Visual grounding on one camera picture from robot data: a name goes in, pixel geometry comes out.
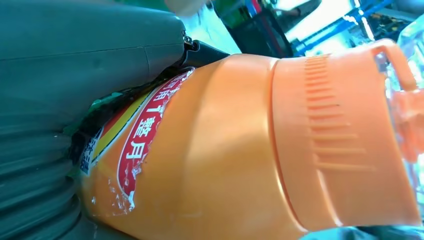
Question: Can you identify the orange detergent bottle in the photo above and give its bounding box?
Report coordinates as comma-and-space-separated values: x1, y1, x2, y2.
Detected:
78, 22, 424, 240

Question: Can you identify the green table mat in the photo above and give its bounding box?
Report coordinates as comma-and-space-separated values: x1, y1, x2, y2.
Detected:
115, 0, 173, 12

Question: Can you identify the blue metal frame leg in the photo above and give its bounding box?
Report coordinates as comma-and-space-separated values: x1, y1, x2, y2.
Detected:
293, 0, 395, 56

